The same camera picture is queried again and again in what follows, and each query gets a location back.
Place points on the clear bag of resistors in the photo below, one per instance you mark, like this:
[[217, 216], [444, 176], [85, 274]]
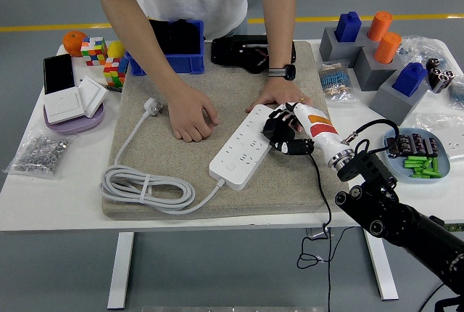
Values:
[[335, 81]]

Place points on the grey peg block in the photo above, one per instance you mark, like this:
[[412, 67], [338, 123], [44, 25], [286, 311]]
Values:
[[369, 72], [388, 103], [333, 51]]

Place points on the person's left hand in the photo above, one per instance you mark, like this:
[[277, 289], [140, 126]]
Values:
[[282, 91]]

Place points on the small dark tool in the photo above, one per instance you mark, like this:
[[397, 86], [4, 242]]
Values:
[[113, 89]]

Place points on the white power strip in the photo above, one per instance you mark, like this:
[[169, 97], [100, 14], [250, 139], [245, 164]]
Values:
[[235, 150]]

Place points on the light blue plate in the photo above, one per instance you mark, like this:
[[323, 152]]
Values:
[[445, 170]]

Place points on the grey-brown mat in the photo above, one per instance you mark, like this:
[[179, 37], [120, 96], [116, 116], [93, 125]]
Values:
[[224, 87]]

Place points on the black plastic device housing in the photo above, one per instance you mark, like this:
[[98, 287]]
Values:
[[228, 52]]

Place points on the person's right forearm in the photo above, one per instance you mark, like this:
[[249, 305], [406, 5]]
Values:
[[148, 54]]

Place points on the white table leg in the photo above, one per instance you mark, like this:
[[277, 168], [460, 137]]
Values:
[[386, 283], [121, 272]]

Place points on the person's right hand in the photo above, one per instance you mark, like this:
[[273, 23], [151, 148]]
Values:
[[186, 113]]

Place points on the pile of green batteries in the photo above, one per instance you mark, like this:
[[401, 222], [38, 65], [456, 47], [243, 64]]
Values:
[[420, 170]]

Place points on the small white wall switch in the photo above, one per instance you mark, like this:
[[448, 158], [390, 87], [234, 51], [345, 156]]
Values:
[[92, 94]]

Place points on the bundle of black capacitors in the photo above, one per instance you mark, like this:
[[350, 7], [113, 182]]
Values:
[[440, 76]]

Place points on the clear bag of metal nuts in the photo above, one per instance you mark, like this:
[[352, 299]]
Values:
[[40, 152]]

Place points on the black fabric bundle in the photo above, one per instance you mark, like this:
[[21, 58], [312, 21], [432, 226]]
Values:
[[179, 38]]

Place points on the person's left forearm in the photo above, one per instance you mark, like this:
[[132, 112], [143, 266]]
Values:
[[279, 18]]

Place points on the orange cylinder peg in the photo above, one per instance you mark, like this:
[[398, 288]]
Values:
[[380, 25], [387, 49]]

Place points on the black smartphone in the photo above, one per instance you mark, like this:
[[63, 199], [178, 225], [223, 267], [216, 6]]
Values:
[[58, 74]]

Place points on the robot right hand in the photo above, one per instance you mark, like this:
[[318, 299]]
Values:
[[324, 138]]

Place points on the purple tray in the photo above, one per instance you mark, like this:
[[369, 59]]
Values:
[[72, 127]]

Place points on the large white wall switch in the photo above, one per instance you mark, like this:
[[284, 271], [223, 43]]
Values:
[[63, 105]]

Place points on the silver bracket under table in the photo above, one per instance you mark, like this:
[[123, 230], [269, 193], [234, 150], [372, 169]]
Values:
[[316, 232]]

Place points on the orange fruit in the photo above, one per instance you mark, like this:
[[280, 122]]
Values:
[[72, 43]]

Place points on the colourful puzzle cube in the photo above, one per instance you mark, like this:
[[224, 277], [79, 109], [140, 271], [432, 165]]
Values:
[[93, 51], [114, 72]]

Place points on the yellow lemon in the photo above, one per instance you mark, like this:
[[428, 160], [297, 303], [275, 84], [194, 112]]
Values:
[[115, 50]]

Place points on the blue plastic bin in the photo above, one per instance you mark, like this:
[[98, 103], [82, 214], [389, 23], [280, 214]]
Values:
[[188, 65]]

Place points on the blue square peg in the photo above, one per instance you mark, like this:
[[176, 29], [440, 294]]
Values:
[[409, 80], [348, 27]]

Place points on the row of dark capacitors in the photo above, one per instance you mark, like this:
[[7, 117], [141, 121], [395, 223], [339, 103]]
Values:
[[427, 145]]

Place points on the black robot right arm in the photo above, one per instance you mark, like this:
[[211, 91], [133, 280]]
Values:
[[366, 167]]

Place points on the clear bag of blue parts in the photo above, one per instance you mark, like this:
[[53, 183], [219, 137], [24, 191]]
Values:
[[417, 49], [457, 90]]

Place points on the black wrist watch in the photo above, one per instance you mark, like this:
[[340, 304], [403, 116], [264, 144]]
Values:
[[288, 72]]

